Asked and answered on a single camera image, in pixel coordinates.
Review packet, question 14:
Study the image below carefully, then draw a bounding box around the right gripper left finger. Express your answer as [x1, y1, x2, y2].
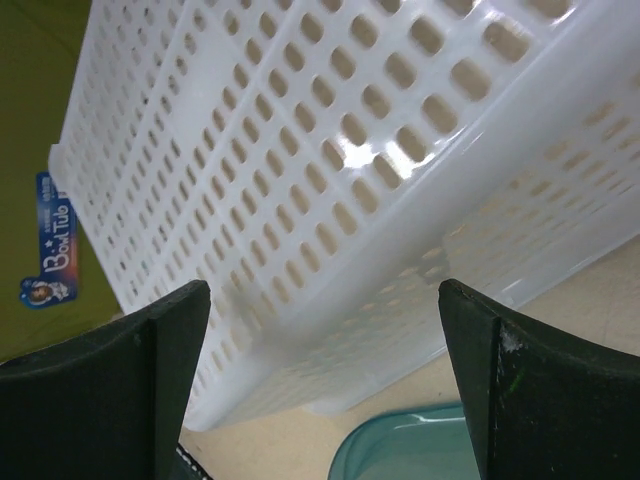
[1, 280, 210, 479]

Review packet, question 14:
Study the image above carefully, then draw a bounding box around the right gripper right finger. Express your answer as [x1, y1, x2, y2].
[438, 279, 639, 479]

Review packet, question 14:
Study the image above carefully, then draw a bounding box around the teal transparent plastic tub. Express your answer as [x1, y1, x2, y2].
[328, 403, 480, 480]

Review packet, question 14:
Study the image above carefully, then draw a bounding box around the olive green plastic tub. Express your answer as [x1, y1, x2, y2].
[1, 1, 120, 363]

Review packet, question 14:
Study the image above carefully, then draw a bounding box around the white perforated plastic basket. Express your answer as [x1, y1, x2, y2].
[49, 1, 639, 431]

